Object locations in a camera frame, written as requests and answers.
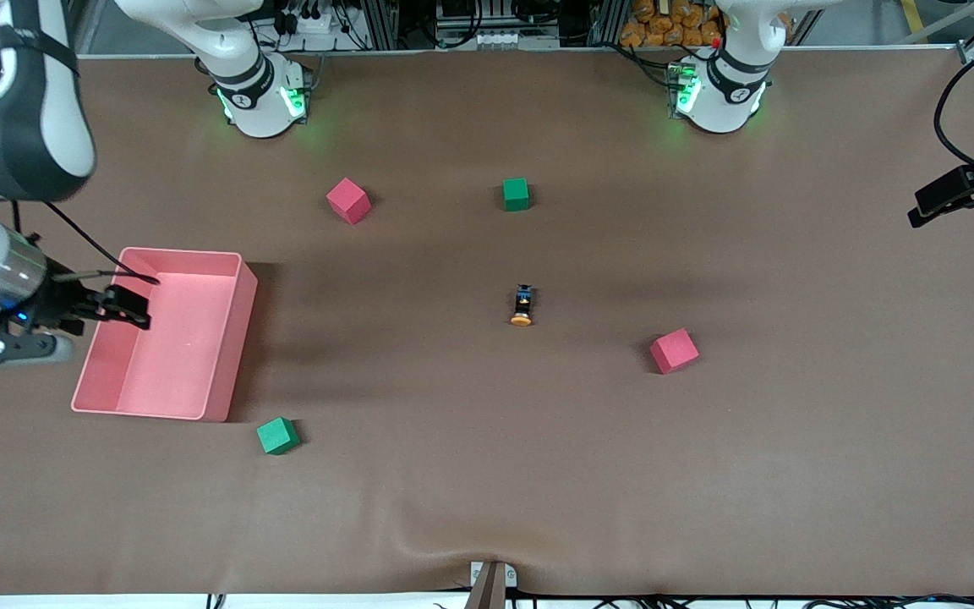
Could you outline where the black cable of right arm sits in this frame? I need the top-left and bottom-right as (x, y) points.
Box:
(9, 201), (160, 285)

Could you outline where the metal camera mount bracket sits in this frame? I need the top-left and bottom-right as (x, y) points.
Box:
(468, 560), (518, 609)

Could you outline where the pink plastic bin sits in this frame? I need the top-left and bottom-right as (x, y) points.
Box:
(71, 247), (258, 422)

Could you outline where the white terminal block strip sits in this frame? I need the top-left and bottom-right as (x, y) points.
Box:
(466, 30), (561, 49)

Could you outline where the brown table mat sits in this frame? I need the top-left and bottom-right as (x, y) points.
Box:
(0, 47), (974, 597)

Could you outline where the orange bagged goods pile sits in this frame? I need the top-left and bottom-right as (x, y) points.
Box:
(620, 0), (725, 48)

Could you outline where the white power strip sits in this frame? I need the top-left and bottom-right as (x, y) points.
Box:
(280, 7), (337, 35)

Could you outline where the pink foam cube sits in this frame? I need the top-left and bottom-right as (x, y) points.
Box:
(326, 178), (372, 226)
(649, 328), (700, 375)

